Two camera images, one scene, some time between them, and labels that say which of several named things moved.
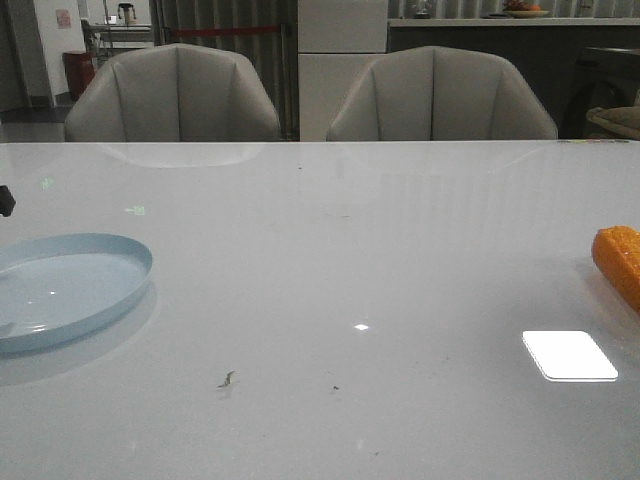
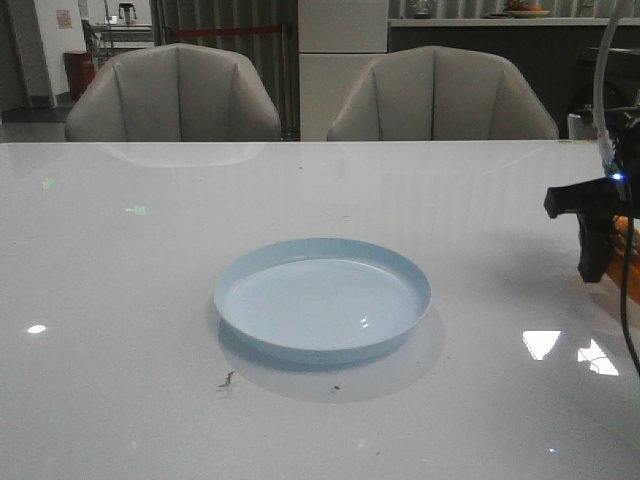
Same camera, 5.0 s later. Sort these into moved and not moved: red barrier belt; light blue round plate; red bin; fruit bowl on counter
Moved: light blue round plate
Not moved: fruit bowl on counter; red barrier belt; red bin
